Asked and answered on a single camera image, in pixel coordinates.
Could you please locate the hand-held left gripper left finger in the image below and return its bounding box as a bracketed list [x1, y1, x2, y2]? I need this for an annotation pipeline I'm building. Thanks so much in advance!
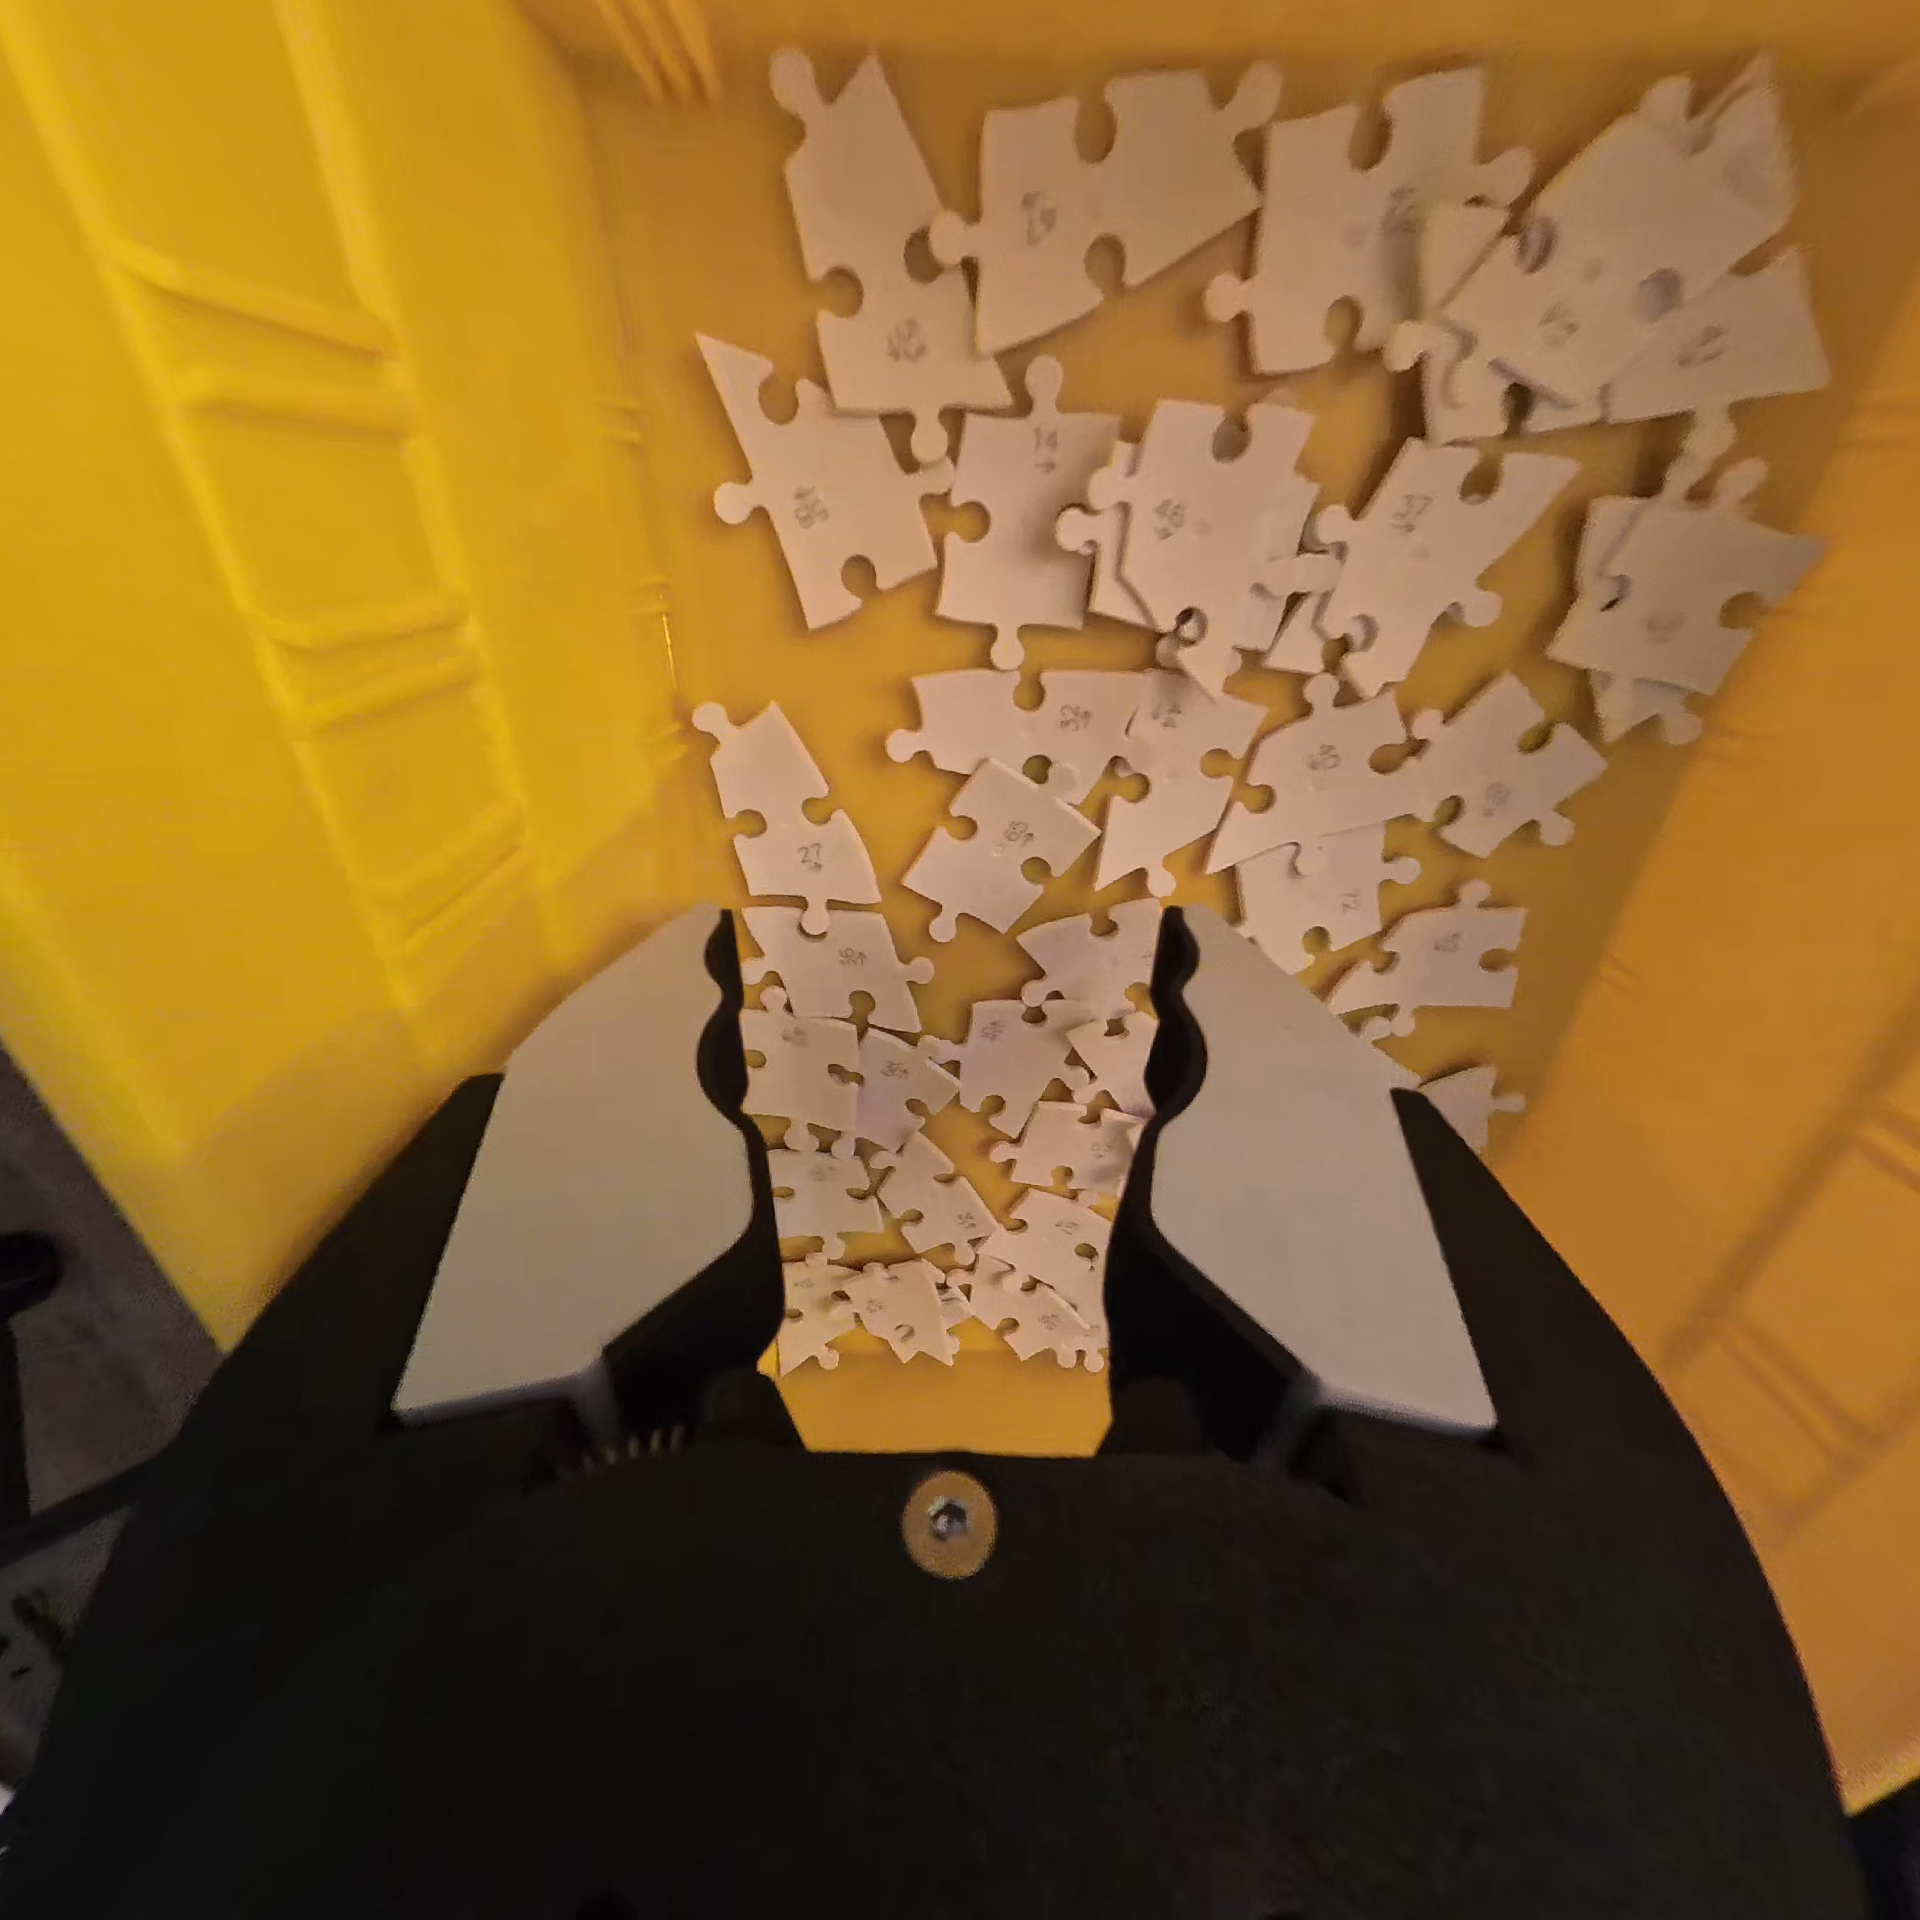
[399, 908, 789, 1461]

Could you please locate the pile of puzzle pieces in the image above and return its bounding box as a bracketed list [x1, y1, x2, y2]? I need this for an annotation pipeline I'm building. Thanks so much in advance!
[691, 43, 1839, 1379]

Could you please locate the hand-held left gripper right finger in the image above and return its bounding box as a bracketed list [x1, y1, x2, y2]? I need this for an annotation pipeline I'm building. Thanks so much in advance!
[1112, 901, 1494, 1467]

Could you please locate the yellow plastic bin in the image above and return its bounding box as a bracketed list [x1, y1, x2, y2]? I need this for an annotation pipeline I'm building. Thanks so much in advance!
[0, 0, 1920, 1804]

